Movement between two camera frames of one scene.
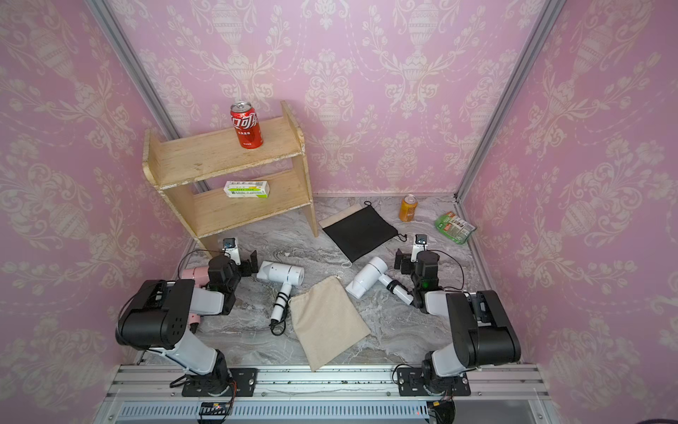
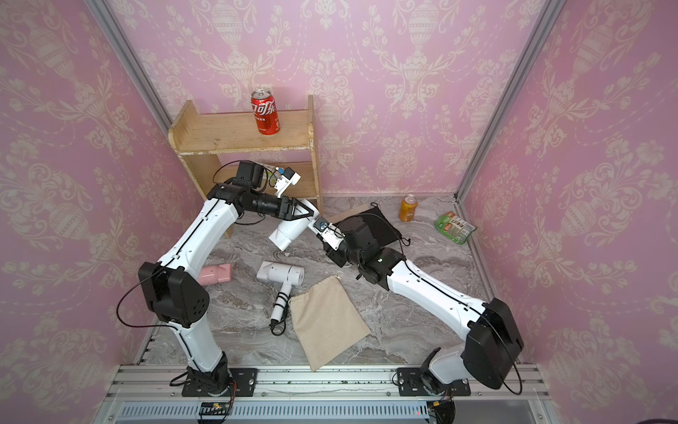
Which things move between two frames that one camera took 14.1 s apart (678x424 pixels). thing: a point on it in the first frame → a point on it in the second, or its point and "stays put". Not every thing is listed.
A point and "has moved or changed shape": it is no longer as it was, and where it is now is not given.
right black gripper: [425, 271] → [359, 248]
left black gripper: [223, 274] → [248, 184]
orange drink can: [408, 207] stays put
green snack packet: [454, 228] stays put
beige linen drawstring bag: [327, 320] stays put
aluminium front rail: [500, 394] stays put
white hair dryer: [372, 271] has moved or changed shape
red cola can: [247, 124] → [267, 117]
